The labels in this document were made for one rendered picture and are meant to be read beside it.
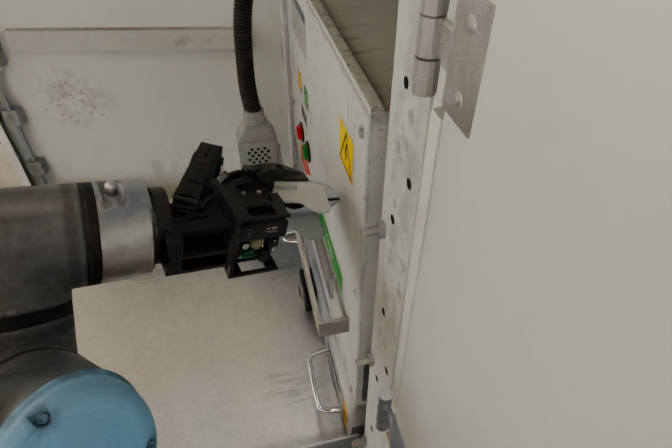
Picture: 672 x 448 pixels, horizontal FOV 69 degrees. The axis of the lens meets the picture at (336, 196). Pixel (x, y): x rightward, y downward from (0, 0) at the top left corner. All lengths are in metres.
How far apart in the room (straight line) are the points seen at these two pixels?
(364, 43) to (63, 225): 0.32
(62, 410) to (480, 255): 0.22
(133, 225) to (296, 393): 0.48
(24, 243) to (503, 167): 0.36
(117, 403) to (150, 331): 0.65
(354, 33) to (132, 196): 0.27
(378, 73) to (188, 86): 0.68
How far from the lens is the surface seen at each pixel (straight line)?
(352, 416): 0.73
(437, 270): 0.24
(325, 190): 0.55
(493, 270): 0.18
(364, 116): 0.41
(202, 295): 0.98
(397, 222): 0.35
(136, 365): 0.93
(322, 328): 0.65
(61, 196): 0.45
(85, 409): 0.31
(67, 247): 0.43
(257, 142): 0.90
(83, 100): 1.17
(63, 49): 1.11
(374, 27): 0.55
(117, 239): 0.44
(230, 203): 0.46
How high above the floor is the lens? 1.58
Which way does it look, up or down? 40 degrees down
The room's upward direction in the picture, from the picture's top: straight up
